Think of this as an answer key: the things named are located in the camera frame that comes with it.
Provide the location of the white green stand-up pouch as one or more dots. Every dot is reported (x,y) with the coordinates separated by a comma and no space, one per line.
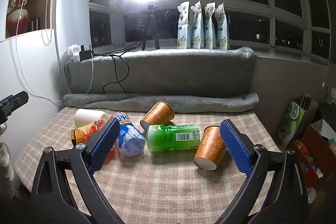
(210,29)
(221,32)
(197,29)
(183,29)

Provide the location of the black charger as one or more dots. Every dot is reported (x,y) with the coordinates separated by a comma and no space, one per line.
(85,54)

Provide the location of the black tripod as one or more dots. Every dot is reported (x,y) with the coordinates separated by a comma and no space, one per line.
(150,19)

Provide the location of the white power strip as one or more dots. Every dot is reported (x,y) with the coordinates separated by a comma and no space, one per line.
(74,52)

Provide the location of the red cardboard box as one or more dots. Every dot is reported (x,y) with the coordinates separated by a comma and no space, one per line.
(312,145)

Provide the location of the green paper cup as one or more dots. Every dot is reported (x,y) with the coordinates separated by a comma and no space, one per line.
(168,138)

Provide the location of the red white vase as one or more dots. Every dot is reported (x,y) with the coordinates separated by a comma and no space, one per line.
(17,16)

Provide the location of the red orange paper cup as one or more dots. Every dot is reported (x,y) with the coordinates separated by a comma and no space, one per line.
(84,132)

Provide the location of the plaid tablecloth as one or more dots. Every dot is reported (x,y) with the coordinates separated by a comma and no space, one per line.
(162,187)

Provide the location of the rolled grey blanket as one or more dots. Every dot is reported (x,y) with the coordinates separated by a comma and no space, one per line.
(210,103)

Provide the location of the blue paper cup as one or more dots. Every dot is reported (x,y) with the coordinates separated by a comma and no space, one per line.
(130,138)

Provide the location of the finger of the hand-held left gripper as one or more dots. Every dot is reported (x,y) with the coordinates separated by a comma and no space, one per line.
(14,102)

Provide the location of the green paper bag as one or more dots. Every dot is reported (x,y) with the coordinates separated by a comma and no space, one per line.
(291,121)

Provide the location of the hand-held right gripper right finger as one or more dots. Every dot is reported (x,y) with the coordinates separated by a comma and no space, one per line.
(236,148)

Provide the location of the brown patterned paper cup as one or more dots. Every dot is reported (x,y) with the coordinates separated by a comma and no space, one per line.
(157,113)
(210,148)

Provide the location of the white paper cup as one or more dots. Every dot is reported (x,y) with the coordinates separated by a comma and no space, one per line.
(88,116)

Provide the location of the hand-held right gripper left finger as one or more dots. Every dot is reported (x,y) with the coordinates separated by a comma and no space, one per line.
(103,145)

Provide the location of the white cardboard box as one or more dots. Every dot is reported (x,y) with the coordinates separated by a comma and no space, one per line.
(326,128)

